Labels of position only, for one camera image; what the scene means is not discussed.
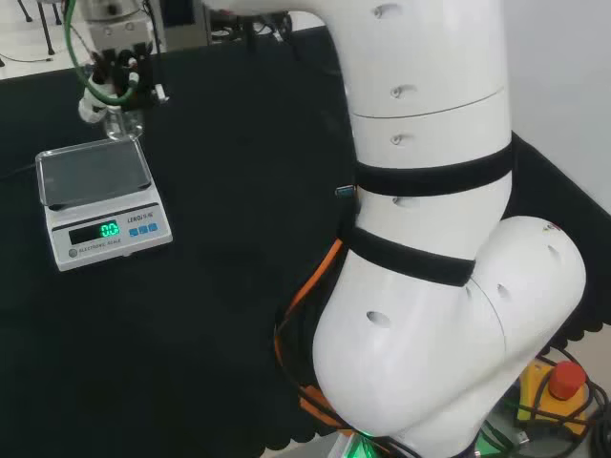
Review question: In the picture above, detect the thick black cable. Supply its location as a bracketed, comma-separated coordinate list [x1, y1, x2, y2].
[538, 346, 611, 458]

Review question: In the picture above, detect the yellow stop button box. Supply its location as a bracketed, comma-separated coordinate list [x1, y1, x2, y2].
[514, 360, 594, 438]

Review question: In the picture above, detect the clear glass beaker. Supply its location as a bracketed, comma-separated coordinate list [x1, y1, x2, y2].
[101, 105, 146, 143]

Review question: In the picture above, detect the thin dark floor cable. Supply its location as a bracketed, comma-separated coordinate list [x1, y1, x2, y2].
[0, 53, 54, 69]

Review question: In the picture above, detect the orange cable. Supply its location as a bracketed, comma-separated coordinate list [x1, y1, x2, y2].
[273, 238, 355, 432]

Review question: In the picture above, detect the black tripod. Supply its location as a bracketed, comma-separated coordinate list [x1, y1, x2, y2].
[17, 0, 64, 55]

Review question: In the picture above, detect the white electronic balance steel pan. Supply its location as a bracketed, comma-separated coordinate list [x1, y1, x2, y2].
[34, 138, 174, 273]

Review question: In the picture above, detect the green cable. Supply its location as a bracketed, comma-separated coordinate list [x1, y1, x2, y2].
[63, 0, 140, 107]

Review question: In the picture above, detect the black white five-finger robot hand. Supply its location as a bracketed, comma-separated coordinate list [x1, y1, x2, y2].
[77, 41, 171, 126]

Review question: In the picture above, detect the black bench cloth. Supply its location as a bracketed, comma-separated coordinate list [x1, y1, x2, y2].
[0, 22, 611, 458]

